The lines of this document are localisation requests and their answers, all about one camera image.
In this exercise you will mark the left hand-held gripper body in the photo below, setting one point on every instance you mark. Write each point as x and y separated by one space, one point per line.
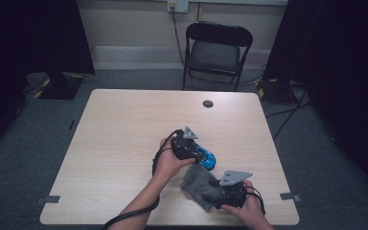
183 148

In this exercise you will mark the person's right hand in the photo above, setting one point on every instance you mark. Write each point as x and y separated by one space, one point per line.
250 212

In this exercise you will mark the white wall socket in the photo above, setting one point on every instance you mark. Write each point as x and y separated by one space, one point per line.
182 5

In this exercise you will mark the grey tape strip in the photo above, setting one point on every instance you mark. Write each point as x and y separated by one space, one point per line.
289 196
49 199

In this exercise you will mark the person's left hand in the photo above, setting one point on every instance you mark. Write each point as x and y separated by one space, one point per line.
167 163

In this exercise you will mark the black folding chair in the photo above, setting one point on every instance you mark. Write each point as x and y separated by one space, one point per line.
218 33

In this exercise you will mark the small black floor marker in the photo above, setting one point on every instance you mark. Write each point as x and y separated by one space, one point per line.
72 125

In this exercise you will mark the blue toy car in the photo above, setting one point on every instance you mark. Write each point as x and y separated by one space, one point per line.
210 161

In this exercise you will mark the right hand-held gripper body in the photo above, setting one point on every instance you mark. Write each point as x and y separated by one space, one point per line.
234 196

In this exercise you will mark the black stand base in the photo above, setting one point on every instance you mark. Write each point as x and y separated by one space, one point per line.
60 89
274 92

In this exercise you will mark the grey fluffy cloth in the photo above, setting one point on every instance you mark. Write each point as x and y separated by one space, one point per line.
198 183

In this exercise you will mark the black curtain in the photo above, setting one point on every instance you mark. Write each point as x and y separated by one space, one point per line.
348 64
12 48

